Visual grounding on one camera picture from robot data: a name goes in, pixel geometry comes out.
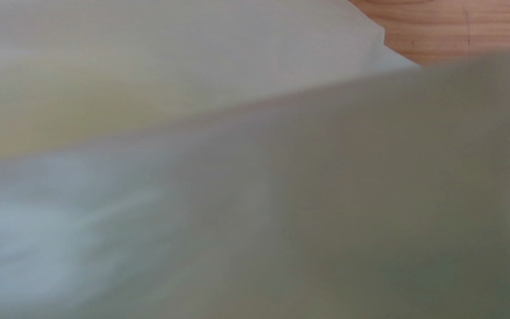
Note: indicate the pale green avocado plastic bag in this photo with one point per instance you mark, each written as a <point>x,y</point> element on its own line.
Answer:
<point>245,159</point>

